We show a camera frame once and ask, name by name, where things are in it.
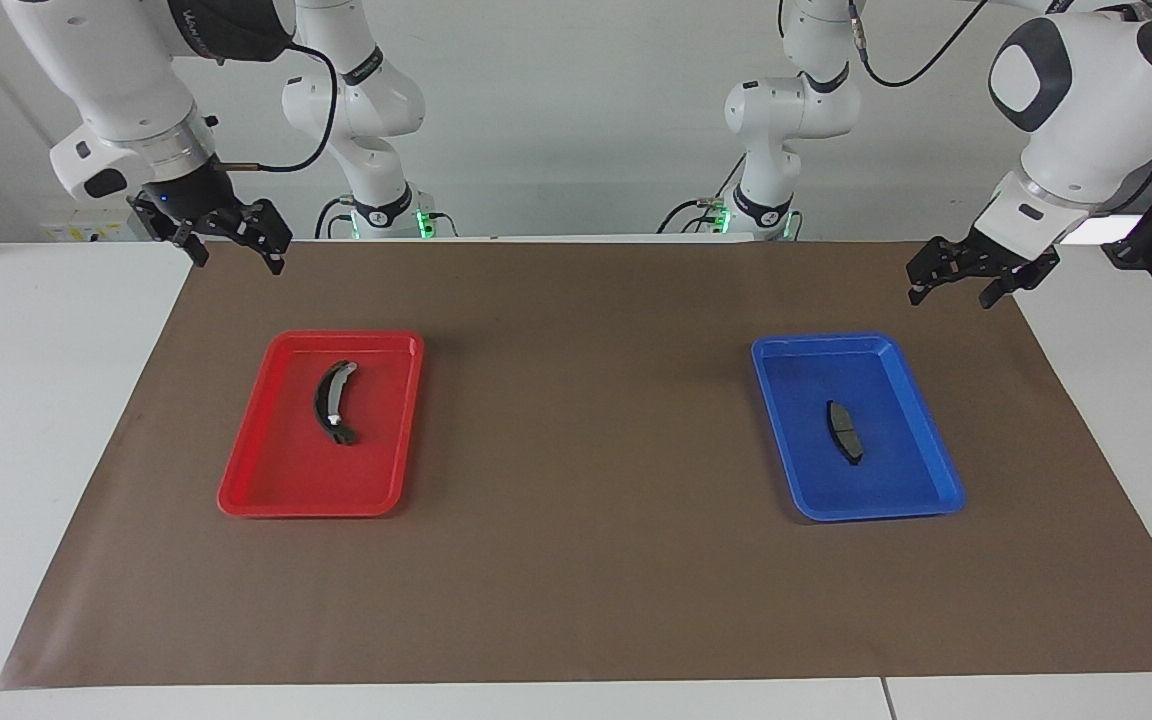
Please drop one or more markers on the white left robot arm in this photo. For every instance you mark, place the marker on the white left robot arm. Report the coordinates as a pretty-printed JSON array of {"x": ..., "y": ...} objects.
[{"x": 1086, "y": 90}]

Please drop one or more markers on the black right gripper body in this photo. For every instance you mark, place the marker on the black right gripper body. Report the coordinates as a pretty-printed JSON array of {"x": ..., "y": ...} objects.
[{"x": 201, "y": 200}]

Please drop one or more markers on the curved black brake shoe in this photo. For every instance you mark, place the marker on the curved black brake shoe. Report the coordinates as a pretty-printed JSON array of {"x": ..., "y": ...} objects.
[{"x": 321, "y": 405}]

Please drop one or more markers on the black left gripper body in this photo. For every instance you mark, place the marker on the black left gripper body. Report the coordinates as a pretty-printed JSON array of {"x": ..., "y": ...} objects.
[{"x": 976, "y": 258}]

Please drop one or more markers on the blue plastic tray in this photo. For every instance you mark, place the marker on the blue plastic tray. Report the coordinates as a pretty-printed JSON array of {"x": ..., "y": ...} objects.
[{"x": 886, "y": 470}]

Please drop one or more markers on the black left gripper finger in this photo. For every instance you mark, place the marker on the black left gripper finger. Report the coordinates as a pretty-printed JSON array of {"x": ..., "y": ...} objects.
[
  {"x": 998, "y": 293},
  {"x": 918, "y": 290}
]

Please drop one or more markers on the white wall socket box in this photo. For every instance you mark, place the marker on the white wall socket box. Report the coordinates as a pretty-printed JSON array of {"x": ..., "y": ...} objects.
[{"x": 76, "y": 232}]

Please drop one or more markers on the grey brake pad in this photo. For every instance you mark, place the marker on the grey brake pad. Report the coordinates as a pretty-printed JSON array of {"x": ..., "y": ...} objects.
[{"x": 844, "y": 430}]

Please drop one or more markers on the brown table mat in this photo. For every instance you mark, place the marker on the brown table mat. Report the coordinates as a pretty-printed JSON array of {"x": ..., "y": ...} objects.
[{"x": 586, "y": 580}]

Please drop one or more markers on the red plastic tray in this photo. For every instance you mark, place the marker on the red plastic tray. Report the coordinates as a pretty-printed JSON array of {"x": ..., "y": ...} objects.
[{"x": 276, "y": 470}]

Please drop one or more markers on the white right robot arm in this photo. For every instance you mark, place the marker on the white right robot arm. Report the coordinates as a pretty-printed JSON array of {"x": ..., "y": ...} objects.
[{"x": 126, "y": 90}]

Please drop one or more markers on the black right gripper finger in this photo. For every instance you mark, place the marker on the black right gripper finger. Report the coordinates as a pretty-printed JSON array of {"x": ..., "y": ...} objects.
[
  {"x": 192, "y": 250},
  {"x": 274, "y": 260}
]

